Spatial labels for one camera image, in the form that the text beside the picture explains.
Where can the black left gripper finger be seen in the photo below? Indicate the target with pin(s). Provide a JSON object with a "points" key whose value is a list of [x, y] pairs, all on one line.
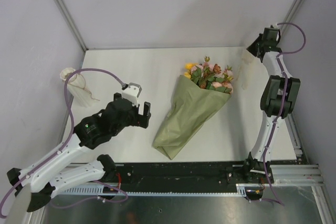
{"points": [[147, 108], [143, 121]]}

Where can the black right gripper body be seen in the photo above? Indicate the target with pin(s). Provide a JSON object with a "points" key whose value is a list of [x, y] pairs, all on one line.
{"points": [[262, 44]]}

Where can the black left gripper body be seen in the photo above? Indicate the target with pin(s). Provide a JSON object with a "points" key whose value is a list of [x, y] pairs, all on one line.
{"points": [[131, 119]]}

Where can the cream printed ribbon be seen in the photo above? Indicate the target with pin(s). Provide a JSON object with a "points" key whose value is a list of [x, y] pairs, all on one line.
{"points": [[245, 70]]}

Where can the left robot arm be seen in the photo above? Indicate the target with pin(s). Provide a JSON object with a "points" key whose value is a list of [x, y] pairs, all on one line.
{"points": [[48, 178]]}

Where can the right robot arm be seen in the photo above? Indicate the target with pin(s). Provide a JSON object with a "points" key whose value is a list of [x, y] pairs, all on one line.
{"points": [[253, 170]]}

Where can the white ribbed ceramic vase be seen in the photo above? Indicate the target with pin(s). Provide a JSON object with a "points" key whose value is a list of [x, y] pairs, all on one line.
{"points": [[78, 87]]}

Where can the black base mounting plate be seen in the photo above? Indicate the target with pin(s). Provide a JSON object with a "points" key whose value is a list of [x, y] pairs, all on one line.
{"points": [[180, 174]]}

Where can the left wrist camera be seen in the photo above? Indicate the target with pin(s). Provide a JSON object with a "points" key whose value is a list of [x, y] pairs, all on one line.
{"points": [[132, 93]]}

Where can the right aluminium table rail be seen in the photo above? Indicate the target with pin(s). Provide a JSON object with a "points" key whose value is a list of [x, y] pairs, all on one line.
{"points": [[294, 134]]}

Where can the grey slotted cable duct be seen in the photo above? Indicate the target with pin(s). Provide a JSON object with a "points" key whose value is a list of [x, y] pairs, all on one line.
{"points": [[217, 190]]}

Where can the left aluminium frame post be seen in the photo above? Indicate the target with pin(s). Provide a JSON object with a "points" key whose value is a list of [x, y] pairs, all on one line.
{"points": [[71, 24]]}

